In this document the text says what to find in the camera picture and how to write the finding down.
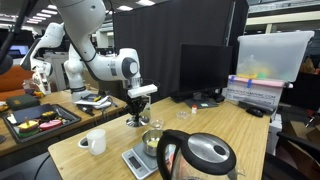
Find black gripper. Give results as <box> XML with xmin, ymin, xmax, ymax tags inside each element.
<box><xmin>125</xmin><ymin>94</ymin><xmax>151</xmax><ymax>120</ymax></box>

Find yellow couscous grains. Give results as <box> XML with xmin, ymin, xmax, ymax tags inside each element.
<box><xmin>147</xmin><ymin>139</ymin><xmax>160</xmax><ymax>149</ymax></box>

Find silver pot with two handles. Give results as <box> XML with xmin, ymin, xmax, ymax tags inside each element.
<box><xmin>141</xmin><ymin>128</ymin><xmax>165</xmax><ymax>158</ymax></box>

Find white plastic mug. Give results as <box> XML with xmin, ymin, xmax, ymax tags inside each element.
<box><xmin>83</xmin><ymin>128</ymin><xmax>108</xmax><ymax>157</ymax></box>

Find white digital kitchen scale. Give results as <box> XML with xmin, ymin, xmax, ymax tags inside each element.
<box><xmin>121</xmin><ymin>141</ymin><xmax>176</xmax><ymax>180</ymax></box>

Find white paper stack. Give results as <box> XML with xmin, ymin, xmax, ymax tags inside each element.
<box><xmin>74</xmin><ymin>93</ymin><xmax>113</xmax><ymax>110</ymax></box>

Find clear petri dish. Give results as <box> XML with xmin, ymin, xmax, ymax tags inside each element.
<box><xmin>175</xmin><ymin>110</ymin><xmax>191</xmax><ymax>120</ymax></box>

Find black plastic tray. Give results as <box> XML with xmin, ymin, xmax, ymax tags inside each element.
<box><xmin>2</xmin><ymin>103</ymin><xmax>82</xmax><ymax>144</ymax></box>

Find black curtain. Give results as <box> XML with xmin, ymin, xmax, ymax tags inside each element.
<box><xmin>113</xmin><ymin>0</ymin><xmax>249</xmax><ymax>104</ymax></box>

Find black computer monitor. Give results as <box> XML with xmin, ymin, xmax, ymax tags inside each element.
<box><xmin>171</xmin><ymin>43</ymin><xmax>233</xmax><ymax>109</ymax></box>

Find pink toy food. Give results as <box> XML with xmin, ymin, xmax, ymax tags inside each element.
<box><xmin>39</xmin><ymin>119</ymin><xmax>64</xmax><ymax>132</ymax></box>

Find black and yellow toy food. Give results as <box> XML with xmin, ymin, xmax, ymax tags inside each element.
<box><xmin>40</xmin><ymin>109</ymin><xmax>58</xmax><ymax>120</ymax></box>

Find ceiling light panel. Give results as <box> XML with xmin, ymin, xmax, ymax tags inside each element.
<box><xmin>135</xmin><ymin>0</ymin><xmax>156</xmax><ymax>7</ymax></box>
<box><xmin>116</xmin><ymin>4</ymin><xmax>134</xmax><ymax>12</ymax></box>

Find yellow and brown toy food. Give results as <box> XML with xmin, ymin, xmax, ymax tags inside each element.
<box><xmin>18</xmin><ymin>119</ymin><xmax>40</xmax><ymax>138</ymax></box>

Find dark green pouch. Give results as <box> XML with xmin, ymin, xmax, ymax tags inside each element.
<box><xmin>5</xmin><ymin>93</ymin><xmax>41</xmax><ymax>111</ymax></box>

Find white printed cardboard box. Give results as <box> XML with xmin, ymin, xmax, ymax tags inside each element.
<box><xmin>226</xmin><ymin>84</ymin><xmax>284</xmax><ymax>108</ymax></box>

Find black computer mouse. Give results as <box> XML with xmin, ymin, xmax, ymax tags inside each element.
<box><xmin>245</xmin><ymin>107</ymin><xmax>264</xmax><ymax>118</ymax></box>

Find orange sofa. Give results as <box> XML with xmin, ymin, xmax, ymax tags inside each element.
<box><xmin>0</xmin><ymin>64</ymin><xmax>34</xmax><ymax>101</ymax></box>

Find pink board with blue tape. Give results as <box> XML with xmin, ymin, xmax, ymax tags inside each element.
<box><xmin>228</xmin><ymin>74</ymin><xmax>294</xmax><ymax>90</ymax></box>

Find black tripod pole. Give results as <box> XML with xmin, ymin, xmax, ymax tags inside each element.
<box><xmin>0</xmin><ymin>0</ymin><xmax>38</xmax><ymax>76</ymax></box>

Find translucent plastic storage bin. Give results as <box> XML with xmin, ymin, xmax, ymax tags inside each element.
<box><xmin>236</xmin><ymin>30</ymin><xmax>315</xmax><ymax>83</ymax></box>

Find black office chair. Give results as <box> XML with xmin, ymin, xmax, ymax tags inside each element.
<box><xmin>261</xmin><ymin>131</ymin><xmax>320</xmax><ymax>180</ymax></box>

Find brown cardboard box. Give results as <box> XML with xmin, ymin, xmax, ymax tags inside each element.
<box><xmin>286</xmin><ymin>119</ymin><xmax>320</xmax><ymax>144</ymax></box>

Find white wrist camera block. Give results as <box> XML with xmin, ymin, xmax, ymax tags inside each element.
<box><xmin>127</xmin><ymin>83</ymin><xmax>158</xmax><ymax>99</ymax></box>

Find glass kettle with black handle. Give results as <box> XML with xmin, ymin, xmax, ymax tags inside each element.
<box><xmin>156</xmin><ymin>129</ymin><xmax>246</xmax><ymax>180</ymax></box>

